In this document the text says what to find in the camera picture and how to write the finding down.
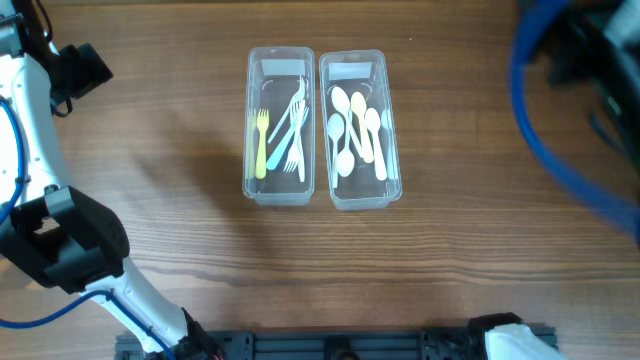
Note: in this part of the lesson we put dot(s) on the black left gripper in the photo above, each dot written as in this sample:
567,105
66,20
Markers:
80,70

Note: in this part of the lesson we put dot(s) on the yellow plastic fork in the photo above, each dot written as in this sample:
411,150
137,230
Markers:
262,124

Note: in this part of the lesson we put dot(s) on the translucent white plastic fork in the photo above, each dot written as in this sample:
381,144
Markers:
293,155

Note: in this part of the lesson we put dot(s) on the white spoon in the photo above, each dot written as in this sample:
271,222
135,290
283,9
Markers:
341,104
373,124
336,129

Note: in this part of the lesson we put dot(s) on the yellow plastic spoon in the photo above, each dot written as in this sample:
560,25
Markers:
359,107

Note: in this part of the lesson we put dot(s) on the white spoon bowl down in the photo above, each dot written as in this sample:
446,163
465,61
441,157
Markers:
345,158

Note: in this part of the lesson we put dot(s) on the light blue plastic fork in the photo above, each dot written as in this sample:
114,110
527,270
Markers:
279,154

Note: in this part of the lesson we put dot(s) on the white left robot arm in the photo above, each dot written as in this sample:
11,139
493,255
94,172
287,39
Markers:
53,232

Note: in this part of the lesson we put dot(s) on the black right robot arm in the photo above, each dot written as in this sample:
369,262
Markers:
598,42

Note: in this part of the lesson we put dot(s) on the left clear plastic container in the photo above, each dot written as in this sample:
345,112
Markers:
279,134

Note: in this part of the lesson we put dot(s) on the clear plastic container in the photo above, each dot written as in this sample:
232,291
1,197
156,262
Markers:
279,134
362,71

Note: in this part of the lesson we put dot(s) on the right clear plastic container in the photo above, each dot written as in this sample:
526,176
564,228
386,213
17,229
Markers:
362,71

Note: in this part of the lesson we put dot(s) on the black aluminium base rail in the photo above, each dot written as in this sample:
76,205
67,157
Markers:
515,341

